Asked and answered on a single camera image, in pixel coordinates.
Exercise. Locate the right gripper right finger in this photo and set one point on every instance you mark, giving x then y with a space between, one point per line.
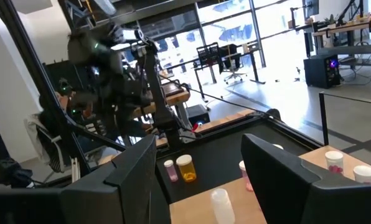
282 186

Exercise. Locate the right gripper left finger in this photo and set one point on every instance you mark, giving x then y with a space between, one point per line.
126 193

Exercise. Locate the pink pill bottle white cap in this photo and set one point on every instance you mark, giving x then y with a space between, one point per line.
172 172
244 174

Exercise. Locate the blue pill bottle red pills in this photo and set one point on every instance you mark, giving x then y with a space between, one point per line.
364 174
334 161

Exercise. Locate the white plastic pill bottle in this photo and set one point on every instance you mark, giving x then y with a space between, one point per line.
223 207

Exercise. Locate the orange pill bottle white cap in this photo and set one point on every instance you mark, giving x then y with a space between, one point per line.
187 171

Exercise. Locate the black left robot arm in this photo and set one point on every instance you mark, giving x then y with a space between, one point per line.
163 109

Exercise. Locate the black table mat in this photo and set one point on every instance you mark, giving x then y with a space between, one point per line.
210 149

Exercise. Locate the grey mesh office chair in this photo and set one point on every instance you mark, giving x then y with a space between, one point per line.
53 149

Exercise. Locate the small red object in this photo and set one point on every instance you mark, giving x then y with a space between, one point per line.
196 127

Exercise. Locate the black box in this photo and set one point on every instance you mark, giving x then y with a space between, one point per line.
198 114

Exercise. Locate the wooden bench top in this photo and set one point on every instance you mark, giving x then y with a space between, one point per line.
177 99

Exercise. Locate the person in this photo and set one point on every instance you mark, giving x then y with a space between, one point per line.
62 99

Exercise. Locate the black computer tower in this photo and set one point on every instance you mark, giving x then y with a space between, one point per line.
319 73

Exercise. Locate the black office chair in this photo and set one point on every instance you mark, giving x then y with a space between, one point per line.
233 62

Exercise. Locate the black plastic crate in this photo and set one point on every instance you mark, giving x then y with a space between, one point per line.
208 55

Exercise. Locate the desk with black computer tower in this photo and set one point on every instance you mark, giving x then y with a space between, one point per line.
353 48

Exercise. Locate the black aluminium station frame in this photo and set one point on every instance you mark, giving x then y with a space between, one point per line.
34 62

